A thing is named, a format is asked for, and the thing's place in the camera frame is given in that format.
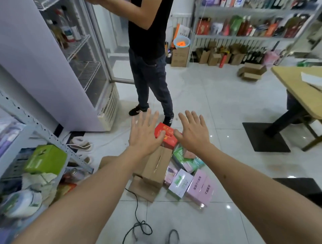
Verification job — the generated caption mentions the person's left hand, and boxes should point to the person's left hand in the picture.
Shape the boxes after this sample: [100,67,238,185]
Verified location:
[128,108,166,158]

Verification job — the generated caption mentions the person's right hand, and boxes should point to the person's right hand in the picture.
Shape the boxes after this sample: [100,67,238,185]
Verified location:
[173,110,213,154]

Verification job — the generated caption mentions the red box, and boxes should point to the red box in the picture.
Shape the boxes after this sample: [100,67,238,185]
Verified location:
[154,122,178,149]

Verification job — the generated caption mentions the wide clear-taped cardboard box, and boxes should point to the wide clear-taped cardboard box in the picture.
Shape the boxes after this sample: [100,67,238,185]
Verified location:
[142,145,173,189]

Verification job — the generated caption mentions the printed-tape brown parcel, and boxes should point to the printed-tape brown parcel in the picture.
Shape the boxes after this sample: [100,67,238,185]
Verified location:
[98,156,119,169]

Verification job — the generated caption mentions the white coconut water box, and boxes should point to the white coconut water box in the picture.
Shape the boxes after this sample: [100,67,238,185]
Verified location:
[168,168,194,199]

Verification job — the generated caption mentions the small cardboard box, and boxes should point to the small cardboard box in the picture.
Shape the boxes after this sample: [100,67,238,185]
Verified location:
[128,175,161,203]

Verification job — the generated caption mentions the grey metal shelves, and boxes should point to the grey metal shelves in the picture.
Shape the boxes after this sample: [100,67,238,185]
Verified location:
[0,88,95,244]

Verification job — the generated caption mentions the person's right forearm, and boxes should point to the person's right forearm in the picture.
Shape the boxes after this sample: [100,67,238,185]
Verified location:
[199,143,322,244]

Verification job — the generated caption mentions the person's left forearm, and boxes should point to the person's left forearm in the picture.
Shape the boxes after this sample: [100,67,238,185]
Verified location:
[12,145,149,244]

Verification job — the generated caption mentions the open cardboard carton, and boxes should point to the open cardboard carton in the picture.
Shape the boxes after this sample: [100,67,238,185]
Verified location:
[237,63,267,81]

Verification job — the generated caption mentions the person's grey shoe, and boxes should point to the person's grey shoe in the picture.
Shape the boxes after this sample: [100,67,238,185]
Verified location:
[166,229,180,244]

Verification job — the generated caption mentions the kiwi fruit carton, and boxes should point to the kiwi fruit carton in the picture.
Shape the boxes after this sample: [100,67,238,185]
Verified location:
[172,144,196,174]

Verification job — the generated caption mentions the cluster of brown cartons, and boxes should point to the cluster of brown cartons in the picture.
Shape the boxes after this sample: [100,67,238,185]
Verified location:
[196,41,248,66]

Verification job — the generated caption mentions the red fire extinguisher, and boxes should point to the red fire extinguisher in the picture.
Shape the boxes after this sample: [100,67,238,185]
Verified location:
[219,50,228,68]

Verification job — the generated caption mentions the tall brown carton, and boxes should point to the tall brown carton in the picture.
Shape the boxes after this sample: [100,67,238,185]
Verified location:
[171,46,190,68]

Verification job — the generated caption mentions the blue basin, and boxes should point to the blue basin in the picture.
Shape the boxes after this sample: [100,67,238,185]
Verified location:
[173,35,191,48]

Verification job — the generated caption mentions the red yellow snack bag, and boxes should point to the red yellow snack bag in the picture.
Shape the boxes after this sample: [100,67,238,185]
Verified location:
[54,182,77,201]

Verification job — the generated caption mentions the row of dark wine bottles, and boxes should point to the row of dark wine bottles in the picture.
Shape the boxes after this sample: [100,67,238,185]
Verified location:
[241,48,265,65]

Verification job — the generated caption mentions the bright green packet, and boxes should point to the bright green packet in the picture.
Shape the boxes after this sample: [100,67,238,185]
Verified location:
[24,144,68,176]

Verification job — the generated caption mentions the pink basket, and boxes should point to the pink basket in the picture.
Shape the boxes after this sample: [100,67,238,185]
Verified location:
[261,50,280,66]

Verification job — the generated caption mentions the steel goods rack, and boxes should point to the steel goods rack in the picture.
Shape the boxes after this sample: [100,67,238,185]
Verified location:
[190,0,322,66]

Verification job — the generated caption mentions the yellow wooden table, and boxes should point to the yellow wooden table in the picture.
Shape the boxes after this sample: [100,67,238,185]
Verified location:
[264,66,322,152]

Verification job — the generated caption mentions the crumpled white bag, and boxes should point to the crumpled white bag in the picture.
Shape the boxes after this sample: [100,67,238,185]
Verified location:
[22,172,57,191]

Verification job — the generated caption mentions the white radiator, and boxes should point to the white radiator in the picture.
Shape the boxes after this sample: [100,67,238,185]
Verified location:
[171,14,196,25]

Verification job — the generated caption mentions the row of mixed goods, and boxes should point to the row of mixed goods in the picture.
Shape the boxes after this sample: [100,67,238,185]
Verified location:
[211,14,311,39]

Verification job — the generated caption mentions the white paper stack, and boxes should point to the white paper stack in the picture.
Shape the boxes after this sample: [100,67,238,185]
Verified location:
[301,72,322,91]

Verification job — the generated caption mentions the white display fridge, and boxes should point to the white display fridge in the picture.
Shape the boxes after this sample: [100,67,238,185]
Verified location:
[0,0,138,132]

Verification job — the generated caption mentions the purple patterned white bag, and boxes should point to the purple patterned white bag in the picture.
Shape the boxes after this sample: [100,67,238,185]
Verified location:
[0,118,25,141]

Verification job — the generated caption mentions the cluster of fridge bottles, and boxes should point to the cluster of fridge bottles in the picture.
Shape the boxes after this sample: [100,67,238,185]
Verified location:
[46,6,82,50]

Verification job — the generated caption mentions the plain purple bag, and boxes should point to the plain purple bag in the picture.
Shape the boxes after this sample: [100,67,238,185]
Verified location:
[0,137,18,158]

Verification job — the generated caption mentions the cluster of white red bottles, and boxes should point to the cluster of white red bottles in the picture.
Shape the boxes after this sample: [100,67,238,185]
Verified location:
[220,0,246,7]

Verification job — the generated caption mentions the white green-label pouch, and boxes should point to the white green-label pouch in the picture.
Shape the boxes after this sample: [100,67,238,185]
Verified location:
[0,190,43,219]

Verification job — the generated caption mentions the row of green glass bottles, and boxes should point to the row of green glass bottles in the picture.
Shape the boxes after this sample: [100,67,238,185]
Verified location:
[248,0,317,10]

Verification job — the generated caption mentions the black cable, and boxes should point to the black cable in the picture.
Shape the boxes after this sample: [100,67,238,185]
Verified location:
[122,187,153,244]

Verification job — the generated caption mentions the red carton with handle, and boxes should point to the red carton with handle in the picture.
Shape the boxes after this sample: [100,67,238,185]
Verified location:
[196,17,211,36]

